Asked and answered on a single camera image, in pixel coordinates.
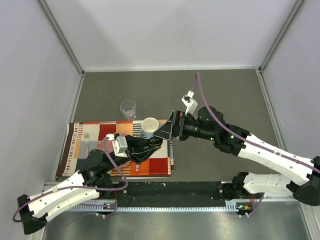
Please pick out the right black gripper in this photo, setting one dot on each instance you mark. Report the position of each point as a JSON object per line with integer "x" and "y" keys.
{"x": 177, "y": 120}

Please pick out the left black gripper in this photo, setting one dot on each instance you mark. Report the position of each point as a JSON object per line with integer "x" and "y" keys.
{"x": 137, "y": 147}

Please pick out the black earbud case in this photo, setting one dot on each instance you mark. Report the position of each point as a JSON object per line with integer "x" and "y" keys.
{"x": 155, "y": 142}

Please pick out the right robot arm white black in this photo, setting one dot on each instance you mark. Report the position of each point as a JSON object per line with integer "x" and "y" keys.
{"x": 297, "y": 177}

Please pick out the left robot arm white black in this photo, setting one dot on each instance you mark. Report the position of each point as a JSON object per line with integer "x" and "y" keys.
{"x": 100, "y": 176}

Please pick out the white blue mug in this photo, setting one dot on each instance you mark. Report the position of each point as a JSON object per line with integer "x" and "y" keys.
{"x": 148, "y": 126}

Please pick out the clear plastic cup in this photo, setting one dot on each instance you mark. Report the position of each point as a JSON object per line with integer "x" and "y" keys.
{"x": 129, "y": 110}

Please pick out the pink polka dot plate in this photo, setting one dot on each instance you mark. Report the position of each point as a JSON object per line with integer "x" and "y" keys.
{"x": 106, "y": 145}

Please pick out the silver fork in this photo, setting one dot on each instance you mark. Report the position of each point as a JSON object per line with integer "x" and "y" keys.
{"x": 87, "y": 143}

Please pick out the orange patterned placemat cloth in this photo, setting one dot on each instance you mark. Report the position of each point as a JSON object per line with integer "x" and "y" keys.
{"x": 82, "y": 137}

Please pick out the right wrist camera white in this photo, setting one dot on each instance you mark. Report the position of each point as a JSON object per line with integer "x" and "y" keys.
{"x": 189, "y": 102}

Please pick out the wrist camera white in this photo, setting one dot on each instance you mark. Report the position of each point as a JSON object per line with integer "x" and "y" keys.
{"x": 189, "y": 102}
{"x": 119, "y": 143}

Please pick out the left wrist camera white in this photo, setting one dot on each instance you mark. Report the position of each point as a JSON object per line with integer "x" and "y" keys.
{"x": 119, "y": 143}

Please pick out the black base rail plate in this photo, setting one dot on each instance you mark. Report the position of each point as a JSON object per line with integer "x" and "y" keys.
{"x": 176, "y": 194}

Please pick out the white comb cable duct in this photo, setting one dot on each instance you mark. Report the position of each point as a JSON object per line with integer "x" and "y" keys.
{"x": 103, "y": 207}

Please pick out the aluminium frame post left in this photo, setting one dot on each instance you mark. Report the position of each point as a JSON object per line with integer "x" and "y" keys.
{"x": 60, "y": 35}

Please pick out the aluminium frame post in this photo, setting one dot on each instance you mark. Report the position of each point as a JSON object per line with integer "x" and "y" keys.
{"x": 297, "y": 7}
{"x": 60, "y": 35}

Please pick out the aluminium frame post right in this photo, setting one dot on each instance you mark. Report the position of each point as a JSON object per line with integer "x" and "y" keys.
{"x": 297, "y": 7}

